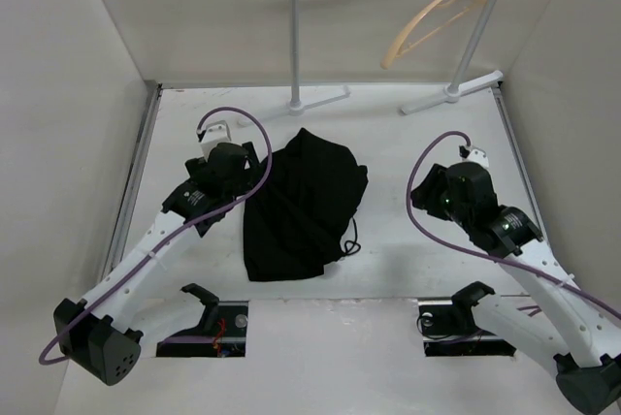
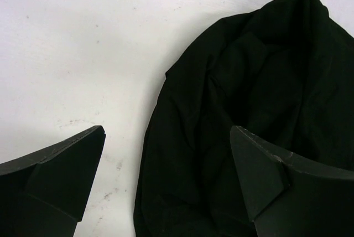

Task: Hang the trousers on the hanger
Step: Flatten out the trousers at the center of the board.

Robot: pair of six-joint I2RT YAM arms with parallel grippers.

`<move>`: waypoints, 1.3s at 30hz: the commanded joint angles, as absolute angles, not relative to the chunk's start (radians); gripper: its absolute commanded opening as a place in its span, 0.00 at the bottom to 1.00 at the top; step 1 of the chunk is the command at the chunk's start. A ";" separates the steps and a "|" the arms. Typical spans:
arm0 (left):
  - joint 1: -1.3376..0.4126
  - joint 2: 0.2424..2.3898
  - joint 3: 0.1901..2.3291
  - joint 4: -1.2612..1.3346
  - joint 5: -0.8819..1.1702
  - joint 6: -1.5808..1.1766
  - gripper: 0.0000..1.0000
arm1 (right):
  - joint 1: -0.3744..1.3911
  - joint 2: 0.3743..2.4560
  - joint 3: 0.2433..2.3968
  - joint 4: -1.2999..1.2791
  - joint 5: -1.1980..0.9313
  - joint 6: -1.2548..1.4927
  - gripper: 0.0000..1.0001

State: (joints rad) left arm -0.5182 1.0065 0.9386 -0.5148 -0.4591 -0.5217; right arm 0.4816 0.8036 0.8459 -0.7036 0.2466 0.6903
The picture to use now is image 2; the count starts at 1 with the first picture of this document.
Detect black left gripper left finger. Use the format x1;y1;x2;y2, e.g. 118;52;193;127
1;126;106;236

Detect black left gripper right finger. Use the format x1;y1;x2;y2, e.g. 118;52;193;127
230;126;353;236

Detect black trousers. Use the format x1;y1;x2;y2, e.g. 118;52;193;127
133;0;353;236

